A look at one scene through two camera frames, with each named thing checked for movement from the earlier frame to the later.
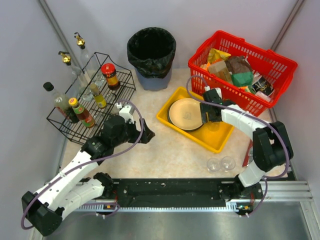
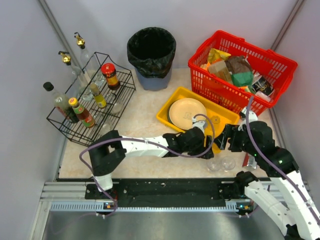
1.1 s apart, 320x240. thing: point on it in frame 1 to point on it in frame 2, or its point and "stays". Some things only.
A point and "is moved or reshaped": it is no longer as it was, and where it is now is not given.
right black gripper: [204, 113] to [226, 137]
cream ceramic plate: [186, 114] stays
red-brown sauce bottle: [81, 114] stays
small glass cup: [213, 126] is moved or reshaped
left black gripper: [137, 132] to [208, 149]
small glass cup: [213, 164] stays
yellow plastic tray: [212, 135] stays
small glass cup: [228, 163] stays
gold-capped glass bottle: [83, 89] stays
